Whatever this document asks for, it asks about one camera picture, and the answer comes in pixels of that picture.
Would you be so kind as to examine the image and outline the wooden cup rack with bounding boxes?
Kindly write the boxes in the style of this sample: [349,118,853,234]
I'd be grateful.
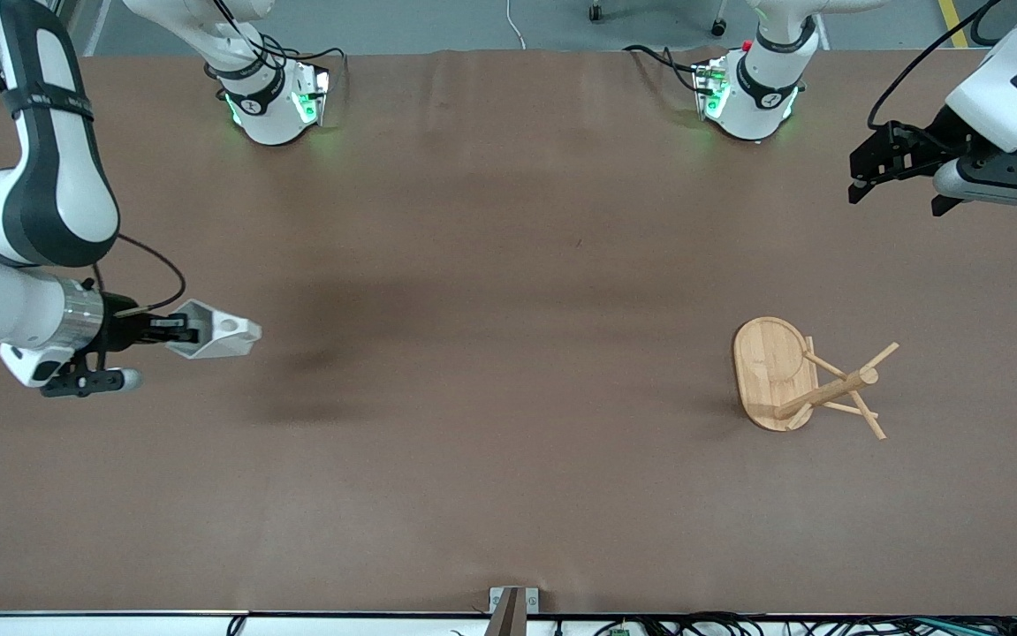
[732,316,900,441]

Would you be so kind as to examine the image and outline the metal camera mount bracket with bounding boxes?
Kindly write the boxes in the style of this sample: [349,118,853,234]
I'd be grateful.
[485,586,541,636]

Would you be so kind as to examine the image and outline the brown table cover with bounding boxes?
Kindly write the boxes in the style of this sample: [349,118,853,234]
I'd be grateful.
[0,49,1017,616]

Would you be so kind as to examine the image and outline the black left base cable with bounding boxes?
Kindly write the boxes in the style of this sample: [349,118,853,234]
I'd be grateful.
[623,44,709,95]

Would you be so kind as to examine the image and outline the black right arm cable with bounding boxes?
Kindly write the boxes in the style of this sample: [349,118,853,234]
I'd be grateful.
[88,232,188,317]

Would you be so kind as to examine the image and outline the white faceted cup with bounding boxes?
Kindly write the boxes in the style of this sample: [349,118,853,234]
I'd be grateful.
[163,299,262,360]

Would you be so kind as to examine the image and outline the black cable bundle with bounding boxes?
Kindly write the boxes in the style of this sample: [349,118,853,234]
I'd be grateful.
[596,612,1017,636]

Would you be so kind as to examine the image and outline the black right base cables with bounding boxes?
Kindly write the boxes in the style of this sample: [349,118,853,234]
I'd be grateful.
[203,0,346,89]

